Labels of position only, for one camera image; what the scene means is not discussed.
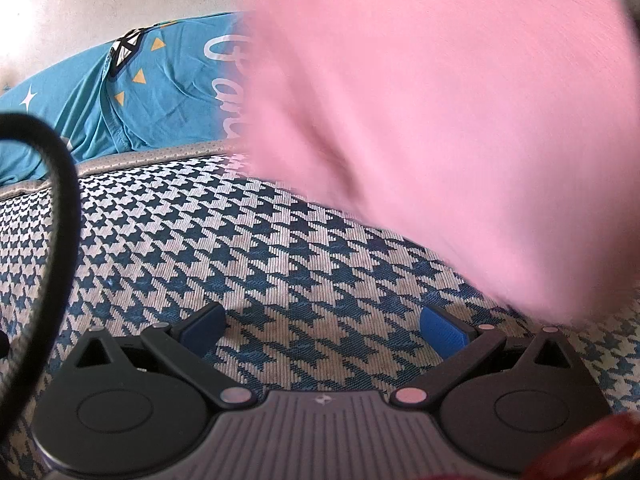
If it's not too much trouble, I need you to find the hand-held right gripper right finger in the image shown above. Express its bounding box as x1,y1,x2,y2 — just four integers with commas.
391,305,583,408

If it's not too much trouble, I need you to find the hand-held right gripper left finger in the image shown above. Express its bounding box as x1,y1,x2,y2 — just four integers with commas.
64,304,256,409

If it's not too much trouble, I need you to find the pink knit top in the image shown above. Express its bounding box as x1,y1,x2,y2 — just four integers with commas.
235,0,640,331

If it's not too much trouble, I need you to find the houndstooth bed mat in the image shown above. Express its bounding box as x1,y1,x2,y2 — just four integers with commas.
0,140,640,480

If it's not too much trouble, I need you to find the blue patterned pillow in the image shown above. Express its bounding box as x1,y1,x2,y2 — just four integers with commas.
0,11,256,188

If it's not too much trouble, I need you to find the black cable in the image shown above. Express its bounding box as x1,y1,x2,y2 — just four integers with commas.
0,112,81,428

